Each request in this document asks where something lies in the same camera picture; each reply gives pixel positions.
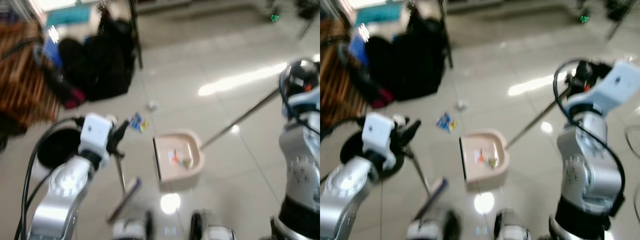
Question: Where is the broom with purple bristles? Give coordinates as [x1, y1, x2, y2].
[106, 150, 144, 224]
[406, 147, 449, 223]

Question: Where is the pink long-handled dustpan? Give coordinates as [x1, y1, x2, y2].
[152, 86, 283, 192]
[459, 86, 573, 192]

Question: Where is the colourful snack wrapper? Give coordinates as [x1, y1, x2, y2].
[128, 113, 150, 134]
[435, 112, 459, 134]

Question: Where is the wooden shoe rack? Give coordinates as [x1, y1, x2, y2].
[0, 21, 60, 125]
[320, 19, 370, 127]

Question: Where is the black round bucket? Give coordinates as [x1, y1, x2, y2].
[36, 128, 85, 170]
[340, 131, 396, 180]

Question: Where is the black magenta vacuum cleaner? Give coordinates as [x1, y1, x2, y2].
[31, 41, 87, 111]
[336, 41, 397, 111]

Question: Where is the blue folder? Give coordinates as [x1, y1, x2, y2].
[348, 34, 372, 67]
[42, 36, 64, 69]

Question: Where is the large black bag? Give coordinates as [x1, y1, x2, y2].
[58, 14, 137, 102]
[364, 9, 448, 102]

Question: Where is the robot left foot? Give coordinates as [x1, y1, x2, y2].
[111, 214, 154, 240]
[406, 210, 462, 240]

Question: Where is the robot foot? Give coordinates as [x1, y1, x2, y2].
[494, 209, 532, 240]
[189, 211, 237, 240]
[406, 210, 462, 240]
[111, 214, 154, 240]

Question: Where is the teal shaggy mat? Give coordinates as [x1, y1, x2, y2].
[354, 2, 404, 26]
[45, 4, 93, 28]

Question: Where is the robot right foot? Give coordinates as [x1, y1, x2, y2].
[189, 211, 237, 240]
[494, 209, 532, 240]

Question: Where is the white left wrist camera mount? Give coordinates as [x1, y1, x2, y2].
[78, 113, 114, 159]
[362, 112, 397, 158]

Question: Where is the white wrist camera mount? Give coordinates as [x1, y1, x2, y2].
[78, 113, 114, 159]
[566, 60, 640, 117]
[286, 90, 321, 117]
[362, 112, 397, 158]

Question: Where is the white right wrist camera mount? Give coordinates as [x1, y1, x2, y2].
[566, 60, 640, 117]
[286, 90, 321, 117]

